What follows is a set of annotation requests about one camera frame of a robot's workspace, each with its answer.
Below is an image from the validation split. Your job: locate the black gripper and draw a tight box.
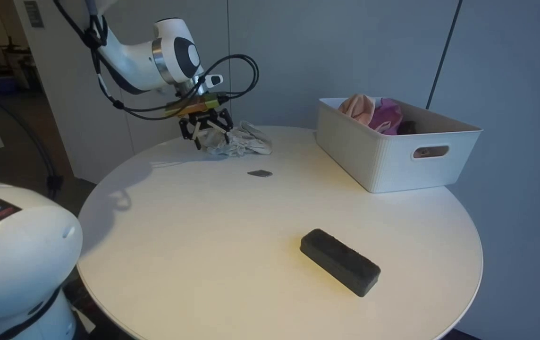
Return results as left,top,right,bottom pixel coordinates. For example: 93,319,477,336
178,106,235,151

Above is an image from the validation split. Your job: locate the white towel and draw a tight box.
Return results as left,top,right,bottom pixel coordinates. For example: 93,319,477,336
201,121,274,159

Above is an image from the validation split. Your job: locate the orange object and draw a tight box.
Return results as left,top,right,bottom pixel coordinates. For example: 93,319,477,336
339,93,380,127

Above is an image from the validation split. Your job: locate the white plastic storage box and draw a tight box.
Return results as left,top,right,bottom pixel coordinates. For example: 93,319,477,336
314,95,484,197

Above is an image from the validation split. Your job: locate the pink cloth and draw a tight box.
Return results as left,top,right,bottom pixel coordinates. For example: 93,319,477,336
369,97,409,136

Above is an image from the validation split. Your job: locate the black rectangular block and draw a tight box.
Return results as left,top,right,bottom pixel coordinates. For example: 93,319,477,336
299,227,384,299

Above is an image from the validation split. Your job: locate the black floor cable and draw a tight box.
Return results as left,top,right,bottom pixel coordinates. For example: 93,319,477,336
0,91,67,199

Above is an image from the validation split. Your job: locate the wall sign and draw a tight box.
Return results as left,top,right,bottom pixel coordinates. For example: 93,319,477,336
21,0,46,30

